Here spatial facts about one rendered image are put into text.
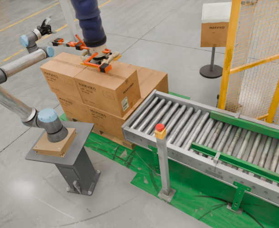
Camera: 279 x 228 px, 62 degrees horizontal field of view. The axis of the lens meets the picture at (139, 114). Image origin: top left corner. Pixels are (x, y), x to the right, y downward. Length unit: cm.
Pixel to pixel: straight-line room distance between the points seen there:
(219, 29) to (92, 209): 275
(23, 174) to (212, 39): 309
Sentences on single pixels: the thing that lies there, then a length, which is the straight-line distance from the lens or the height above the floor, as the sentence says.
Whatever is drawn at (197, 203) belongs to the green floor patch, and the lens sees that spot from 258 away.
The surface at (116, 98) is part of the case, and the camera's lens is 243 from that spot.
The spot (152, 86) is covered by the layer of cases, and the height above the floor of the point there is 54.
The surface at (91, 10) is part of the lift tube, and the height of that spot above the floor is 166.
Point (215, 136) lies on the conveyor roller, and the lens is 236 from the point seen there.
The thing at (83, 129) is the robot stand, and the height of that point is 75.
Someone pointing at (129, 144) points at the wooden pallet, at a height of 9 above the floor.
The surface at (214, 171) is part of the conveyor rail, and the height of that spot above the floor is 51.
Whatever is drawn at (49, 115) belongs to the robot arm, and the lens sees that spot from 210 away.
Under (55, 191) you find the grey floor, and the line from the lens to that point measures 297.
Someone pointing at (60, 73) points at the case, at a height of 94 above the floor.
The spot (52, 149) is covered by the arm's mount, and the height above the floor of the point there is 83.
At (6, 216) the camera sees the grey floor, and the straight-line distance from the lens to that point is 311.
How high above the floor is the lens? 232
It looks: 43 degrees down
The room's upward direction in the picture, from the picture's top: 10 degrees counter-clockwise
